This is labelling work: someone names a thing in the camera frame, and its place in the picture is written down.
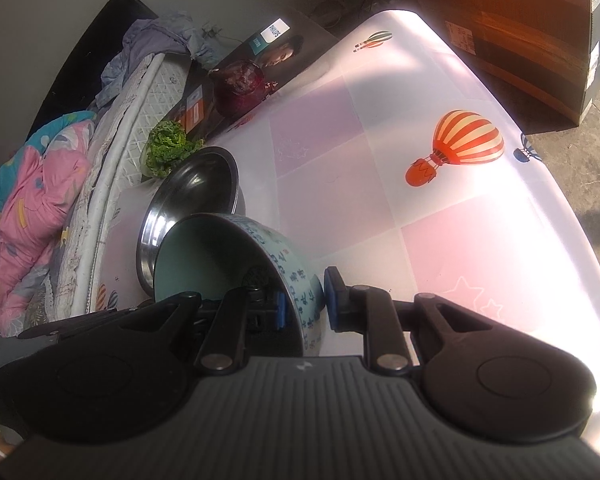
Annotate small steel basin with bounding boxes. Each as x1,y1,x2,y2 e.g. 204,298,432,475
136,146,246,301

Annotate white quilted mattress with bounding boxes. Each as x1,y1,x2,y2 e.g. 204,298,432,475
50,52,192,322

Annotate green lettuce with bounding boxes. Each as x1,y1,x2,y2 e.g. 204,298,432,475
141,120,205,179

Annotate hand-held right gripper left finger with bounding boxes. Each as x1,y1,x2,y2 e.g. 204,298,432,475
115,285,287,376

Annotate teal patterned ceramic bowl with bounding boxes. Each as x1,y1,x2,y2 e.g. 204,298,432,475
152,212,326,358

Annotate long brown cardboard box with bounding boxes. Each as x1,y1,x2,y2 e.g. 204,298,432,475
400,0,600,127

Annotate grey crumpled clothes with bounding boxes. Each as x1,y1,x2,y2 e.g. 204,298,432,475
97,10,231,107

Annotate pink clothing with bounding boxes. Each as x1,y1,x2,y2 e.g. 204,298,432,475
0,112,99,337

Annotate dark printed carton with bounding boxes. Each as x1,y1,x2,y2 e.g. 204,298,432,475
177,7,338,143

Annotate black headboard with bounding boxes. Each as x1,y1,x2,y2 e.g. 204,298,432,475
27,0,159,142

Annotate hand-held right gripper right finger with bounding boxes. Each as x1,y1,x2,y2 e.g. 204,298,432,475
324,266,493,376

